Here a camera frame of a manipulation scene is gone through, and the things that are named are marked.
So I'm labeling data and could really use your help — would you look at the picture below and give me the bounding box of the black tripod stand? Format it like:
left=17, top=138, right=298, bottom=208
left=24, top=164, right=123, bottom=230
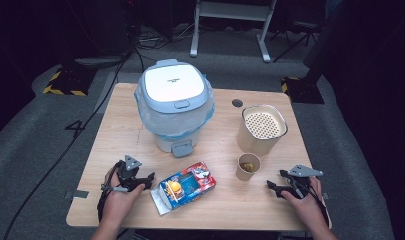
left=272, top=20, right=322, bottom=63

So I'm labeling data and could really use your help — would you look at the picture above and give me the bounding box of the white and blue pedal bin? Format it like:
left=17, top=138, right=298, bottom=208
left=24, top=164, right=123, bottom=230
left=133, top=58, right=216, bottom=159

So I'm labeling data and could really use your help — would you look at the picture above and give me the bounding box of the white metal desk frame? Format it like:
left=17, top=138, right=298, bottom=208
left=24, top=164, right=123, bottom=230
left=189, top=0, right=278, bottom=64

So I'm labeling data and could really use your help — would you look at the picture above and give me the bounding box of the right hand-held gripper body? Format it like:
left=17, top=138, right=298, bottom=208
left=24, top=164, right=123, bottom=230
left=287, top=163, right=324, bottom=199

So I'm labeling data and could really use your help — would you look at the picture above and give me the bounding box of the right hand-held gripper black cable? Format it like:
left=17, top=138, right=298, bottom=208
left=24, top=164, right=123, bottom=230
left=298, top=181, right=330, bottom=228

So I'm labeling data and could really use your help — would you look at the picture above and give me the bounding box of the left hand-held gripper black cable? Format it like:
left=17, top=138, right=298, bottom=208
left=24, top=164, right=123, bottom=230
left=96, top=161, right=123, bottom=223

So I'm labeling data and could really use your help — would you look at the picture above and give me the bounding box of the wet food residue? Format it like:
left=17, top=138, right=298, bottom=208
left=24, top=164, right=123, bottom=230
left=239, top=161, right=256, bottom=173

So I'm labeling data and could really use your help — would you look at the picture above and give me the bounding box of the colourful snack packet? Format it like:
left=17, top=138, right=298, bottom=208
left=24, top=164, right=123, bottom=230
left=149, top=161, right=218, bottom=216

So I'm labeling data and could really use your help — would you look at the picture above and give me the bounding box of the person's right hand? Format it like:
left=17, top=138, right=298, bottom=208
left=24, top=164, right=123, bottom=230
left=280, top=176, right=325, bottom=228

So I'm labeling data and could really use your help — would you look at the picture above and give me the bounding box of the beige container with perforated strainer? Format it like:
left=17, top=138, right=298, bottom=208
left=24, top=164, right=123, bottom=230
left=236, top=103, right=289, bottom=158

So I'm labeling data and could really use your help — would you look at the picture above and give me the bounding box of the hand-held gripper black cable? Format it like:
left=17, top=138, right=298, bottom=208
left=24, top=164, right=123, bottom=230
left=96, top=161, right=123, bottom=223
left=298, top=181, right=330, bottom=228

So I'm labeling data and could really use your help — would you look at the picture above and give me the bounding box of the yellow and black striped base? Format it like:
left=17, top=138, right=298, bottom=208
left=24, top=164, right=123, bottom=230
left=42, top=68, right=98, bottom=98
left=280, top=77, right=326, bottom=105

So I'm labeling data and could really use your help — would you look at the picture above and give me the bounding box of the long black floor cable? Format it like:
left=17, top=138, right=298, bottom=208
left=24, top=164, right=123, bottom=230
left=2, top=56, right=129, bottom=240

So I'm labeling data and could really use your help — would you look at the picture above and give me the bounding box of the clear blue bin liner bag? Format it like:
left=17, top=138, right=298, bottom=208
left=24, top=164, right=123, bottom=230
left=133, top=74, right=216, bottom=141

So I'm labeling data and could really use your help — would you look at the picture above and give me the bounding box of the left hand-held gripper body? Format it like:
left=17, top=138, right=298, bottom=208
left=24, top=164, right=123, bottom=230
left=117, top=154, right=143, bottom=193

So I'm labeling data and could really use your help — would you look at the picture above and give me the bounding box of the person's left hand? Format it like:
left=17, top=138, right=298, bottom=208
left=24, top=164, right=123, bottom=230
left=102, top=166, right=146, bottom=224

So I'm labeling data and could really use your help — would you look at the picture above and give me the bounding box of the brown paper cup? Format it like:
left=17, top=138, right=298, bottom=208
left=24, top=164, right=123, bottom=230
left=235, top=152, right=262, bottom=182

